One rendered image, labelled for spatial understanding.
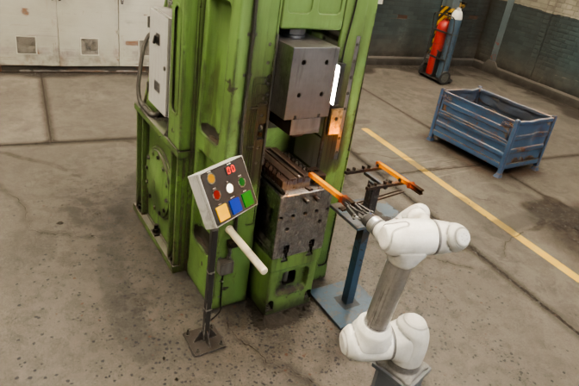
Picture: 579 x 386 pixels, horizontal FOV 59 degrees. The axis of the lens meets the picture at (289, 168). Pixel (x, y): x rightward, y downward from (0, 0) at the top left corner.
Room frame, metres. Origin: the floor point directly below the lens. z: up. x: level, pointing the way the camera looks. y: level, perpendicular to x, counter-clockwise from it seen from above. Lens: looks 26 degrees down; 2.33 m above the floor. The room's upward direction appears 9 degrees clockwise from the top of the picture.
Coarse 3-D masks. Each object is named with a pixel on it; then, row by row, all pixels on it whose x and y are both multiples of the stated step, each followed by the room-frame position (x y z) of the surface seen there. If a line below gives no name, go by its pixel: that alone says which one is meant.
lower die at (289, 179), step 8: (280, 152) 3.03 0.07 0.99; (264, 160) 2.89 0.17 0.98; (272, 160) 2.89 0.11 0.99; (288, 160) 2.92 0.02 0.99; (280, 168) 2.79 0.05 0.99; (288, 168) 2.79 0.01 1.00; (296, 168) 2.82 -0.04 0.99; (272, 176) 2.74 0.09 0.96; (280, 176) 2.71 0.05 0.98; (288, 176) 2.71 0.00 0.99; (296, 176) 2.70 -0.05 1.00; (304, 176) 2.73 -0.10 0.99; (280, 184) 2.66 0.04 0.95; (288, 184) 2.67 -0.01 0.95; (296, 184) 2.71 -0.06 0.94; (304, 184) 2.74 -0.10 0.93
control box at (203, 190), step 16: (224, 160) 2.41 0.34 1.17; (240, 160) 2.42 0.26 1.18; (192, 176) 2.17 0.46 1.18; (208, 176) 2.19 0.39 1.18; (224, 176) 2.28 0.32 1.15; (240, 176) 2.37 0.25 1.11; (208, 192) 2.15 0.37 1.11; (224, 192) 2.23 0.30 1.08; (240, 192) 2.32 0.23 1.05; (208, 208) 2.12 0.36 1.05; (208, 224) 2.11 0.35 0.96
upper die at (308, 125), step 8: (272, 112) 2.81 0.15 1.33; (272, 120) 2.80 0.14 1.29; (280, 120) 2.73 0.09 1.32; (288, 120) 2.67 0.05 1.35; (296, 120) 2.66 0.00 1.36; (304, 120) 2.69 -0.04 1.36; (312, 120) 2.73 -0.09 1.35; (320, 120) 2.76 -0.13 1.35; (280, 128) 2.72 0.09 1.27; (288, 128) 2.66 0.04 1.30; (296, 128) 2.67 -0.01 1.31; (304, 128) 2.70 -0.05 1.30; (312, 128) 2.73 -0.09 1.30
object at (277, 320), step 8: (248, 304) 2.68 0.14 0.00; (304, 304) 2.76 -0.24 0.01; (312, 304) 2.78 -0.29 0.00; (256, 312) 2.62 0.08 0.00; (280, 312) 2.65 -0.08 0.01; (288, 312) 2.66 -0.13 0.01; (296, 312) 2.68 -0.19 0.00; (304, 312) 2.69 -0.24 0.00; (312, 312) 2.70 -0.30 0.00; (256, 320) 2.55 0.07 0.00; (264, 320) 2.56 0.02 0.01; (272, 320) 2.57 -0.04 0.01; (280, 320) 2.58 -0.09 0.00; (288, 320) 2.60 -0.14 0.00; (296, 320) 2.61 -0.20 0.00; (264, 328) 2.48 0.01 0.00; (272, 328) 2.50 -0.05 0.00
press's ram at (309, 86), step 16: (288, 48) 2.66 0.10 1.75; (304, 48) 2.65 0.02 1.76; (320, 48) 2.71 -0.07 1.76; (336, 48) 2.77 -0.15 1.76; (288, 64) 2.64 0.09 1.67; (304, 64) 2.67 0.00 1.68; (320, 64) 2.72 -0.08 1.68; (336, 64) 2.78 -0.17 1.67; (288, 80) 2.63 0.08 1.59; (304, 80) 2.67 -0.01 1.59; (320, 80) 2.73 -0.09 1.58; (272, 96) 2.73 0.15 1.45; (288, 96) 2.62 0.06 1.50; (304, 96) 2.68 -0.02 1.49; (320, 96) 2.74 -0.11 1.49; (288, 112) 2.63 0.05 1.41; (304, 112) 2.69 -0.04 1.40; (320, 112) 2.75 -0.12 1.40
